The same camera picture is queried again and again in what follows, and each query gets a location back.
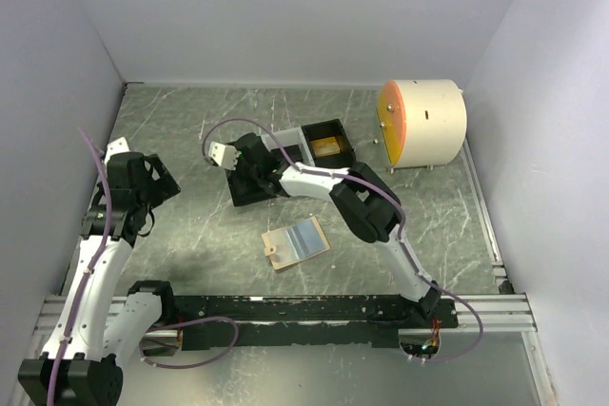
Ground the three-compartment black white tray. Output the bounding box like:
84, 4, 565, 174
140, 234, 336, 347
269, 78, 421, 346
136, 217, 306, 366
232, 119, 356, 207

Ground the tan leather card holder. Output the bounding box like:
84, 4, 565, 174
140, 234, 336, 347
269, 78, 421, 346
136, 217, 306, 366
261, 217, 330, 271

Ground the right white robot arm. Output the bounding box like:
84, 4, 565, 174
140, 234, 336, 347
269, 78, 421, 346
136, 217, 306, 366
231, 133, 441, 328

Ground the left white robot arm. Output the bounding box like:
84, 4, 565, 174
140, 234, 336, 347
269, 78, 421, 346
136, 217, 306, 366
18, 151, 180, 405

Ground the gold card in tray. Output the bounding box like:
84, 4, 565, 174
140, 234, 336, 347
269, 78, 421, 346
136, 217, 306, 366
310, 136, 343, 158

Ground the cream drum with orange face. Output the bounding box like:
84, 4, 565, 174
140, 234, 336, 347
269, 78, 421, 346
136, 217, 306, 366
376, 79, 467, 168

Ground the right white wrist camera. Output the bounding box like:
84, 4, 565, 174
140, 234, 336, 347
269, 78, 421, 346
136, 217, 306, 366
206, 142, 240, 170

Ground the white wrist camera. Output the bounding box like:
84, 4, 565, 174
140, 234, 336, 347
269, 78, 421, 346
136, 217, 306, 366
104, 137, 130, 164
206, 142, 240, 170

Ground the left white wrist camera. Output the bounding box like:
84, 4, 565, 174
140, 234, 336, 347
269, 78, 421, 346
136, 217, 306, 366
104, 137, 130, 164

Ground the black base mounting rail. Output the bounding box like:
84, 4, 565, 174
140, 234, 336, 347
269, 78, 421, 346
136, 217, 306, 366
152, 295, 458, 351

